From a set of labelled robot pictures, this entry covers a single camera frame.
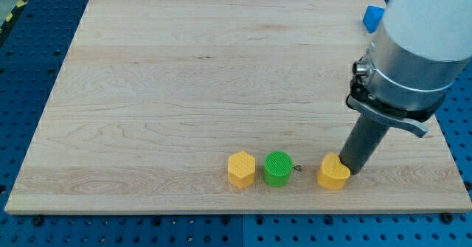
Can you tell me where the black bolt front right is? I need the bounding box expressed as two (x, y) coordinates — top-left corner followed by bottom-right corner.
(440, 212), (454, 224)

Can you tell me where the green cylinder block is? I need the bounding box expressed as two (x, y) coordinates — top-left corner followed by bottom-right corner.
(263, 151), (293, 187)

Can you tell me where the yellow heart block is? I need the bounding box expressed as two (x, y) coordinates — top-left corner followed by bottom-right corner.
(316, 153), (351, 190)

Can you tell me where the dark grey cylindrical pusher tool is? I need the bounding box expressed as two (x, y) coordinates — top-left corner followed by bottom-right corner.
(339, 115), (389, 175)

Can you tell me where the blue cube block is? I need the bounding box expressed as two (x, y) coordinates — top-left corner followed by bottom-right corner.
(362, 5), (385, 33)

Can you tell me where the black bolt front left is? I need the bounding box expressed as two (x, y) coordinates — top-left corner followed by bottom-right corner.
(31, 215), (44, 226)

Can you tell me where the yellow hexagon block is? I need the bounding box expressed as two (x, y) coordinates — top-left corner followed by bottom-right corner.
(227, 151), (256, 189)

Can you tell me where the black bolt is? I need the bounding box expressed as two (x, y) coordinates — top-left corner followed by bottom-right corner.
(440, 212), (454, 224)
(31, 215), (44, 226)

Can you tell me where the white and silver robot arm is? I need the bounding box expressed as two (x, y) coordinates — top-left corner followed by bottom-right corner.
(347, 0), (471, 137)

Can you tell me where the light wooden board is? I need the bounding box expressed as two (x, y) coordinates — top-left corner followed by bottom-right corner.
(5, 0), (471, 215)

